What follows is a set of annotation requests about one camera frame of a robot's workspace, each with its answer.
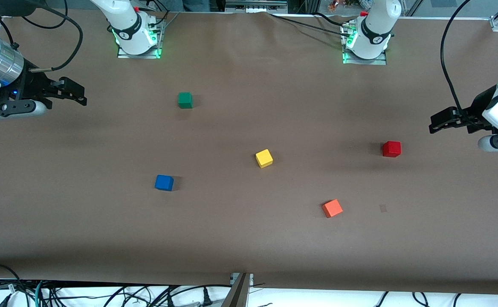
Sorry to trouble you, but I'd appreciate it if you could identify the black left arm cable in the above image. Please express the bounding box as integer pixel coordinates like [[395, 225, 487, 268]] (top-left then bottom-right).
[[440, 0, 475, 125]]

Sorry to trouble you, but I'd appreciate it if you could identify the aluminium profile beam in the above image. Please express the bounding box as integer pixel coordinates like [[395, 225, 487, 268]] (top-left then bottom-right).
[[221, 273, 254, 307]]

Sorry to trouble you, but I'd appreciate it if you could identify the orange wooden block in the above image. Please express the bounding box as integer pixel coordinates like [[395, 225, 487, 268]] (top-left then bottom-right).
[[322, 199, 344, 219]]

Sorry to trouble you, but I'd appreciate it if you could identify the long black table cable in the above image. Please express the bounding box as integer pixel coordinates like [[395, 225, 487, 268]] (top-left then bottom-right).
[[268, 13, 352, 37]]

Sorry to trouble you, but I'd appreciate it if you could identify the red wooden block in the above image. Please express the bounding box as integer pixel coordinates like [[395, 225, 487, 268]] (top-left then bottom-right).
[[382, 141, 402, 158]]

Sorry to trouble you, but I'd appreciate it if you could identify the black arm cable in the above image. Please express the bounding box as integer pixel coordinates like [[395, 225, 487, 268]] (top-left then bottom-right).
[[0, 0, 84, 72], [440, 0, 475, 125]]

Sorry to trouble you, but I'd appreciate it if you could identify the grey power strip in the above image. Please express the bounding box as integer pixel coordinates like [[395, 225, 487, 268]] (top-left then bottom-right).
[[225, 0, 288, 13]]

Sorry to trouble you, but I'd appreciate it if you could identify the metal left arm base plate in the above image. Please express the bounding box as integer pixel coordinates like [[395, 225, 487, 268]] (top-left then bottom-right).
[[342, 26, 388, 66]]

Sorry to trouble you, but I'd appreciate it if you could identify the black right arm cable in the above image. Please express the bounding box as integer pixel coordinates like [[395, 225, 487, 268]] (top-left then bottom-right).
[[0, 0, 84, 72]]

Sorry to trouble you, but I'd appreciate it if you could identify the short black table cable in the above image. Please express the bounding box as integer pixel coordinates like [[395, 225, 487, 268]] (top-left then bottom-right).
[[313, 12, 350, 27]]

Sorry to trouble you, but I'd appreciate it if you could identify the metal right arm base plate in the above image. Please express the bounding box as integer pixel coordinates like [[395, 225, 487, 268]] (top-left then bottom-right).
[[117, 19, 165, 59]]

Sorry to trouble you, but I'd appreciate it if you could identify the yellow wooden block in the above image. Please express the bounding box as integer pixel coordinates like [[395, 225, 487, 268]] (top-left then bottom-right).
[[255, 149, 274, 168]]

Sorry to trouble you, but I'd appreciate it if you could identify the blue wooden block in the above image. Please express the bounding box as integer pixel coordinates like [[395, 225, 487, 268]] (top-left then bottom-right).
[[154, 174, 174, 191]]

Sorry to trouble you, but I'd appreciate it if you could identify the black looped floor cable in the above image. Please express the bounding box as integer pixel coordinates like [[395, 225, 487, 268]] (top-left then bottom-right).
[[0, 263, 24, 295]]

